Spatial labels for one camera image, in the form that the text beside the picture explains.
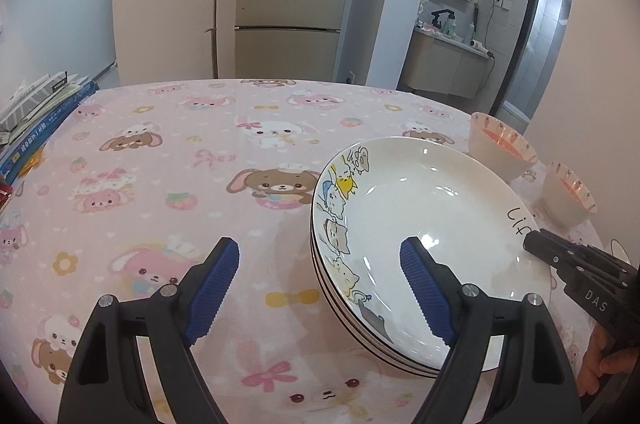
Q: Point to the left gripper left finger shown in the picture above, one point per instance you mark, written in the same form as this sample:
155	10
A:
106	384

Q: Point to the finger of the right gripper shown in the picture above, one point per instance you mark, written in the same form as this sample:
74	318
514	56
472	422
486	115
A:
562	255

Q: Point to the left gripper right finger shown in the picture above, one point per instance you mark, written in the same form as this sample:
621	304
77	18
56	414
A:
534	381

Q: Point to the pink rimmed white bowl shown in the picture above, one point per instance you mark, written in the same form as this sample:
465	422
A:
499	147

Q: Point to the white cartoon cat plate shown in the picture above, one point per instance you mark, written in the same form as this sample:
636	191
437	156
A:
372	196

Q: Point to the stacked white plates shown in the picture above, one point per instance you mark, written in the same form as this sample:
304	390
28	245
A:
370	294

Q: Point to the person's right hand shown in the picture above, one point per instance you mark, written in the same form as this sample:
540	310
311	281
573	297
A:
595	363

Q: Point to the pink cartoon tablecloth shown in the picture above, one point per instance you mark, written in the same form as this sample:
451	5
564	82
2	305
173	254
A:
140	183

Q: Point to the bathroom vanity cabinet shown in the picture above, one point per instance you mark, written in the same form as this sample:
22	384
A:
438	64

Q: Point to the black faucet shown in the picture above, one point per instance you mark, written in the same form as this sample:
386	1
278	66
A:
439	17

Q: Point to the stack of books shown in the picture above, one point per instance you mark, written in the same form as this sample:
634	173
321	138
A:
30	117

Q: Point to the broom with wooden handle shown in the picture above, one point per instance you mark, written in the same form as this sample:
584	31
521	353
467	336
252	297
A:
212	31

